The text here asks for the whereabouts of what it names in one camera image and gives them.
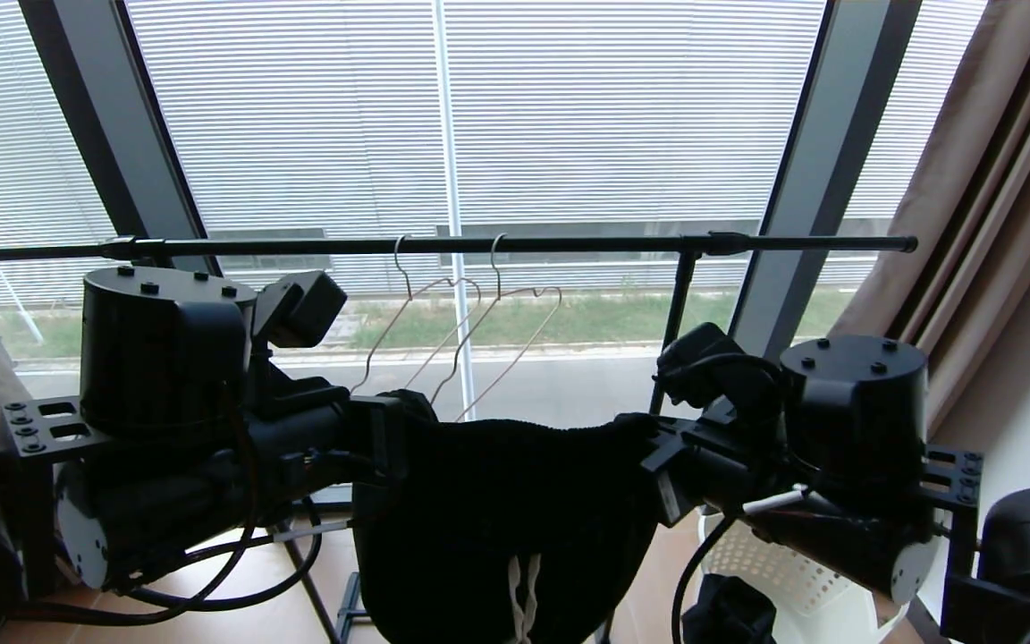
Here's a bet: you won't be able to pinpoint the heap of clothes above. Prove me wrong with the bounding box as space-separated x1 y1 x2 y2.
683 574 778 644

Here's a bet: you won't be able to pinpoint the pink clothes hanger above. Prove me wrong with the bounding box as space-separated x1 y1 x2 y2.
350 235 483 394
430 234 562 421

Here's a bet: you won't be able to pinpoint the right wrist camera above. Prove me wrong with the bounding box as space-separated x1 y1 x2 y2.
655 322 784 421

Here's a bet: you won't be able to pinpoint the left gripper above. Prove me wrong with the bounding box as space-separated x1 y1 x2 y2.
55 394 410 591

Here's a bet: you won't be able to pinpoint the white laundry basket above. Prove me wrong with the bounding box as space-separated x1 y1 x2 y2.
698 510 914 644

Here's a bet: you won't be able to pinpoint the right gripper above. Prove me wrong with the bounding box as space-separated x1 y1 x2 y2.
640 420 941 602

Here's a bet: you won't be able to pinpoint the black clothes rack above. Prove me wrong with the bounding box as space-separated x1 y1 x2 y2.
0 233 920 644

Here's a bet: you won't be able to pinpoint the black shorts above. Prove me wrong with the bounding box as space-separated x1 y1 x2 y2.
352 411 663 644

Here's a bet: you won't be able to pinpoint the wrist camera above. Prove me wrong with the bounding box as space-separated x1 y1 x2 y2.
251 270 350 417
655 322 784 421

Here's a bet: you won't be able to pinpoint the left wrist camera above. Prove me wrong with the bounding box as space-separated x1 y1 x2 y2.
251 270 350 417

